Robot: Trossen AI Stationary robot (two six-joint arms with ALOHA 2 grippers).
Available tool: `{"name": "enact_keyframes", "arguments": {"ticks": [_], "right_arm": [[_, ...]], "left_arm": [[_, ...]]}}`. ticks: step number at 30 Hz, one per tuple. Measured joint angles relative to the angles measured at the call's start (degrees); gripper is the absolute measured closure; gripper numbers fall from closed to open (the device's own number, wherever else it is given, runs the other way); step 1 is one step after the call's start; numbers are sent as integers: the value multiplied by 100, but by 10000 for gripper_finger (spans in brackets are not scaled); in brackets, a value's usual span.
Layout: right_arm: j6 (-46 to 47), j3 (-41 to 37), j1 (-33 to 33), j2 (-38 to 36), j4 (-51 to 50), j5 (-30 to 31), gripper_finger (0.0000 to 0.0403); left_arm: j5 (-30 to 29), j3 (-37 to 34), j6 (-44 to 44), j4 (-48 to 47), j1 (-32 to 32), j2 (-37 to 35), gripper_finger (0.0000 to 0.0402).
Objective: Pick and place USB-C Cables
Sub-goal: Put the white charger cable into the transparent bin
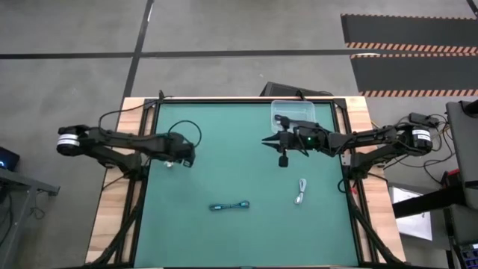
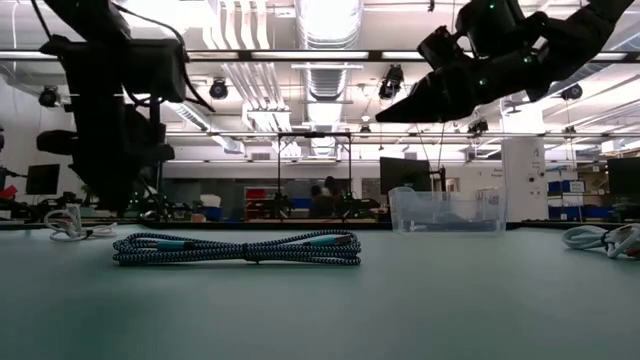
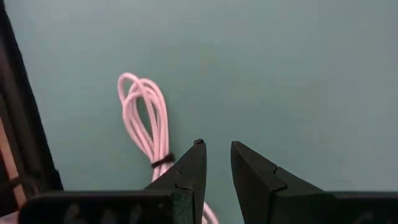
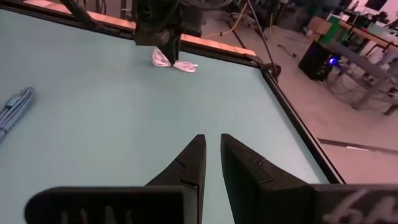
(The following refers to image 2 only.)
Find overhead frame bar with lights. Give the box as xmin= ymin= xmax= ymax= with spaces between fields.
xmin=0 ymin=48 xmax=640 ymax=63

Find gray horizontal rail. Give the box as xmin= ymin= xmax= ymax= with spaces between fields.
xmin=164 ymin=131 xmax=640 ymax=140

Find black arm wire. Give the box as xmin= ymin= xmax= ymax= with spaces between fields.
xmin=112 ymin=2 xmax=217 ymax=114

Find black computer monitor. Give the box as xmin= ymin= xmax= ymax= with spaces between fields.
xmin=379 ymin=156 xmax=432 ymax=196
xmin=25 ymin=163 xmax=61 ymax=196
xmin=607 ymin=157 xmax=640 ymax=199

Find white USB-C cable bundle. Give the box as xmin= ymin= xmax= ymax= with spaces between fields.
xmin=560 ymin=223 xmax=640 ymax=260
xmin=43 ymin=203 xmax=119 ymax=243

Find green table mat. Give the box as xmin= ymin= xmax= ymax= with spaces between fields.
xmin=0 ymin=224 xmax=640 ymax=360

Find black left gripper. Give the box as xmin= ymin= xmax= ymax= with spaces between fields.
xmin=35 ymin=99 xmax=176 ymax=212

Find teal braided USB-C cable bundle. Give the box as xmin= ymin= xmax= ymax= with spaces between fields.
xmin=111 ymin=229 xmax=362 ymax=267

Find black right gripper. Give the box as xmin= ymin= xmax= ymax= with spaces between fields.
xmin=375 ymin=49 xmax=550 ymax=124

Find black background rig frame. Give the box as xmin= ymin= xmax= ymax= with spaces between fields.
xmin=276 ymin=131 xmax=353 ymax=221

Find blue storage bins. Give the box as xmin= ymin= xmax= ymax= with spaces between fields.
xmin=547 ymin=179 xmax=616 ymax=221

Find person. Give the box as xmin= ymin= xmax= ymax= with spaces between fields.
xmin=308 ymin=175 xmax=346 ymax=220

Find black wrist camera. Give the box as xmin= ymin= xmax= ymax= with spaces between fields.
xmin=417 ymin=24 xmax=474 ymax=69

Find black metal table frame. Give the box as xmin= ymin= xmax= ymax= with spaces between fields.
xmin=0 ymin=218 xmax=640 ymax=231

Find clear plastic container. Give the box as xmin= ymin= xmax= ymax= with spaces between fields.
xmin=388 ymin=186 xmax=508 ymax=235

